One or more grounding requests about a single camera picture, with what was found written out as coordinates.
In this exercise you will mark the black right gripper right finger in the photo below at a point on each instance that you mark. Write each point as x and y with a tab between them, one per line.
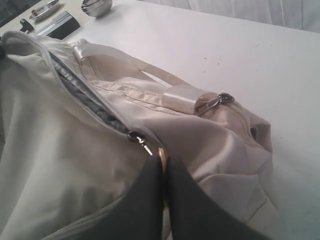
193	215

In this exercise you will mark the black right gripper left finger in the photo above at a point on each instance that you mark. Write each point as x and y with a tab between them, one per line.
139	214

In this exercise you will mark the beige duffel bag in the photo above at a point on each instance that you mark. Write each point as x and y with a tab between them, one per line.
79	120

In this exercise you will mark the black silver flat box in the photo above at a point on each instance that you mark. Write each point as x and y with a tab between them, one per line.
61	26

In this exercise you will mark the steel bowl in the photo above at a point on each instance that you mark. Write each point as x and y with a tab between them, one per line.
96	8

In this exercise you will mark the small black clip tool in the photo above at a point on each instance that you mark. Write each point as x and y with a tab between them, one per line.
26	26

